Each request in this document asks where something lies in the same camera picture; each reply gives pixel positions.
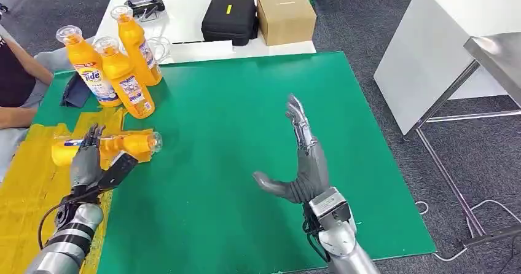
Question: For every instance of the dark blue cloth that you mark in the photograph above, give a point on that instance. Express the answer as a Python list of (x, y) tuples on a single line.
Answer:
[(75, 93)]

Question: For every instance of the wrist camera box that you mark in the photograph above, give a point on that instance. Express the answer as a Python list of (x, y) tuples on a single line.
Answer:
[(118, 170), (331, 207)]

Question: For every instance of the thin black pen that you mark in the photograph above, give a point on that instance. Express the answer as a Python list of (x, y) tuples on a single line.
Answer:
[(187, 42)]

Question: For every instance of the flat white box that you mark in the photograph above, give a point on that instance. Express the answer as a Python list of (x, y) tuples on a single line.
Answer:
[(201, 52)]

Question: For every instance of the green table mat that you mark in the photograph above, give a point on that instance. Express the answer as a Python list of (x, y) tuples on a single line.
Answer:
[(224, 142)]

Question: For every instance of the black handheld controller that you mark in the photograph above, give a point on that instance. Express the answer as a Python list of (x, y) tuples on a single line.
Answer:
[(144, 4)]

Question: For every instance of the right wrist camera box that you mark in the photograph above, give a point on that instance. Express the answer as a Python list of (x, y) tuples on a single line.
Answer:
[(331, 207)]

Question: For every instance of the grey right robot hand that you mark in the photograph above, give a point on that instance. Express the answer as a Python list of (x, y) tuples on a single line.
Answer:
[(311, 174)]

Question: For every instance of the orange drink bottle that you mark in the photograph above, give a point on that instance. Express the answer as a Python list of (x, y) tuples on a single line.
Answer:
[(136, 40), (136, 146), (124, 85), (87, 72)]

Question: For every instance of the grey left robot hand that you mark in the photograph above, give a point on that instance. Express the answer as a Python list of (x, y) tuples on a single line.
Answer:
[(85, 170)]

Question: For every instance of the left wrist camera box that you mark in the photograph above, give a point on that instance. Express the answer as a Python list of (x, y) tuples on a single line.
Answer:
[(118, 170)]

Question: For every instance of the person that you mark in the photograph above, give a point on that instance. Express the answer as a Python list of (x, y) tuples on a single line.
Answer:
[(14, 76)]

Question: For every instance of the black carrying case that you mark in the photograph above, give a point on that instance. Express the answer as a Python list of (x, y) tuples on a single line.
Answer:
[(228, 22)]

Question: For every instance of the brown cardboard box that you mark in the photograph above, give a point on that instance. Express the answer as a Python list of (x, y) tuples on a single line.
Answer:
[(287, 18)]

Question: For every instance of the steel bench with legs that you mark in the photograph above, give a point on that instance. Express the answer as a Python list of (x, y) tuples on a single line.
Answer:
[(498, 54)]

